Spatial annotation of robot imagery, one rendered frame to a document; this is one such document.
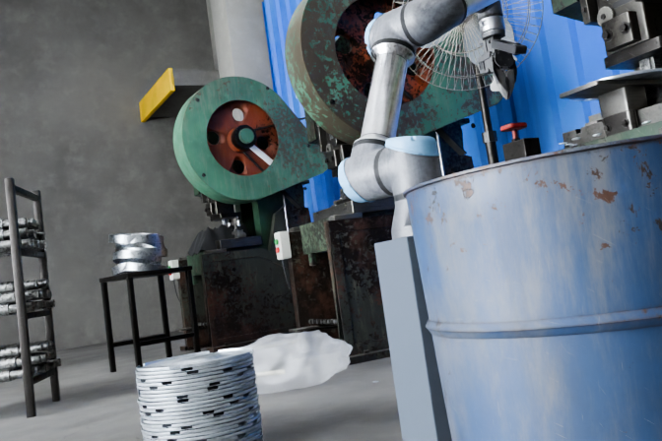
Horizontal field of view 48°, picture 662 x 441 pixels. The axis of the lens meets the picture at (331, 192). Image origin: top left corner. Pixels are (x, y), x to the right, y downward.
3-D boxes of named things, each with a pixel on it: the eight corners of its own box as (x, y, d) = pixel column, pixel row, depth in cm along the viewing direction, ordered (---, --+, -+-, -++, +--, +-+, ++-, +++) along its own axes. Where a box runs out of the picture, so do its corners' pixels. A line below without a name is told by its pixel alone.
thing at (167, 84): (170, 91, 702) (167, 63, 705) (141, 122, 812) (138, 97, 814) (260, 90, 744) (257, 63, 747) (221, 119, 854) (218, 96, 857)
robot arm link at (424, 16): (431, -10, 177) (520, -47, 210) (397, 7, 185) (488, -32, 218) (450, 35, 179) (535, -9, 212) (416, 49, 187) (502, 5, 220)
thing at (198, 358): (234, 361, 169) (234, 358, 169) (116, 376, 173) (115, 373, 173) (265, 346, 197) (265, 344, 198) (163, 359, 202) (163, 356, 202)
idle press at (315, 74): (348, 373, 288) (289, -51, 306) (263, 360, 376) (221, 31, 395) (631, 314, 355) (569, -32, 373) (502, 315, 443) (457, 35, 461)
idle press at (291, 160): (209, 357, 437) (174, 72, 455) (159, 352, 521) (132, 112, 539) (416, 318, 515) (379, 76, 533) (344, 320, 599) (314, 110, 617)
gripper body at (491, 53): (498, 76, 233) (493, 38, 234) (516, 67, 225) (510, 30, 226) (479, 76, 229) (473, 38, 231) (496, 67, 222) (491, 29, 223)
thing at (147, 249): (138, 373, 397) (121, 227, 406) (104, 372, 432) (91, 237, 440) (203, 359, 423) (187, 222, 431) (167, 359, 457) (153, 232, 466)
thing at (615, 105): (606, 130, 183) (597, 77, 185) (564, 142, 196) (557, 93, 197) (674, 127, 195) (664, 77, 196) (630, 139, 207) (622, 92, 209)
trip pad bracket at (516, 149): (534, 200, 213) (523, 134, 215) (511, 205, 222) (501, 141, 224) (550, 199, 216) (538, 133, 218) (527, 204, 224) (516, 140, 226)
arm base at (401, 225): (410, 236, 158) (403, 190, 159) (381, 242, 172) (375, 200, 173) (471, 228, 163) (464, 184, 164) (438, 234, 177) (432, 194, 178)
